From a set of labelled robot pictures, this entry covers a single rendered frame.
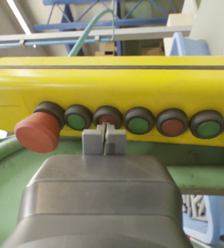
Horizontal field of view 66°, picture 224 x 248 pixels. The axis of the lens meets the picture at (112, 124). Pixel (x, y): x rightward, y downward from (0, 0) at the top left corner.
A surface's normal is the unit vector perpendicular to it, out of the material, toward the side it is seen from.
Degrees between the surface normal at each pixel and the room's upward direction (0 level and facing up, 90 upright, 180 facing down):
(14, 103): 85
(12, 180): 90
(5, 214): 90
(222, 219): 101
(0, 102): 85
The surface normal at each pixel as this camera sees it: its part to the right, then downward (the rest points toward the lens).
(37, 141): -0.12, 0.65
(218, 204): 0.08, -0.42
